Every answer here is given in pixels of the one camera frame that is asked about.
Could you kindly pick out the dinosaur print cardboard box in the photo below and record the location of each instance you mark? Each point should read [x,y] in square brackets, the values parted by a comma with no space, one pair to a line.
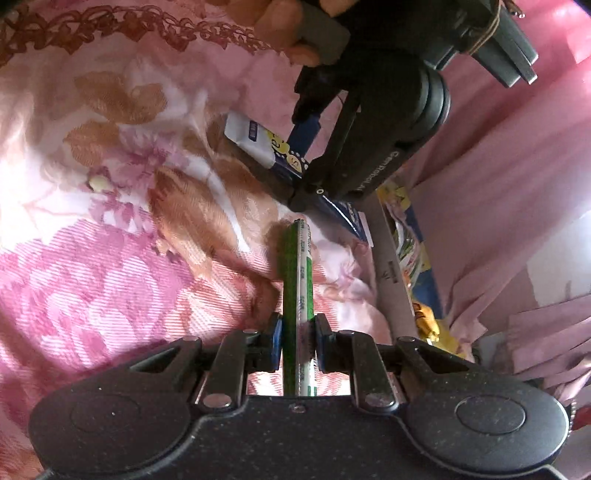
[392,286]

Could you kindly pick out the yellow noodle packet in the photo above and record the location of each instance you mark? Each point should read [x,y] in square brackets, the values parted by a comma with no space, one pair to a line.
[429,323]

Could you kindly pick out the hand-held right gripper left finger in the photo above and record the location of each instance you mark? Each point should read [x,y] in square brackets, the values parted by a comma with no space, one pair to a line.
[276,340]

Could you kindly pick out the pink curtain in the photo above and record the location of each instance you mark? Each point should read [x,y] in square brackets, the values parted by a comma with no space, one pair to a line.
[485,161]

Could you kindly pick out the green sausage stick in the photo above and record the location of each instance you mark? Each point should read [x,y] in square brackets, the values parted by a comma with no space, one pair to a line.
[291,277]

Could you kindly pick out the hanging lilac cloth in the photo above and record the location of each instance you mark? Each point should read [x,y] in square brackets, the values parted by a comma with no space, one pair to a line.
[545,341]

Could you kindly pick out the pink floral bed sheet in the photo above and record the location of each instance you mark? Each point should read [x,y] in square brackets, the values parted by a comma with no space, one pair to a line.
[92,277]

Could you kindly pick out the small yellow crumb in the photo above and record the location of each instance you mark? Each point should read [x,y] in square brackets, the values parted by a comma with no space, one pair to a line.
[98,184]

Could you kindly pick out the blue green milk carton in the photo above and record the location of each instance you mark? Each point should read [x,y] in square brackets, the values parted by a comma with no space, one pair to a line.
[249,134]

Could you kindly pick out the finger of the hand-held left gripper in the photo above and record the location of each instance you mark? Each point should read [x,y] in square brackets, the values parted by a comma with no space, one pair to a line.
[304,134]
[339,147]

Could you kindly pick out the person's left hand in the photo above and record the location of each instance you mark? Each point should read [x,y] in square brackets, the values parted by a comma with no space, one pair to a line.
[281,23]

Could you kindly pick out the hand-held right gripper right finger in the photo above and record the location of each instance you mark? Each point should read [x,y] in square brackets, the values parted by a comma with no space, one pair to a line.
[322,342]

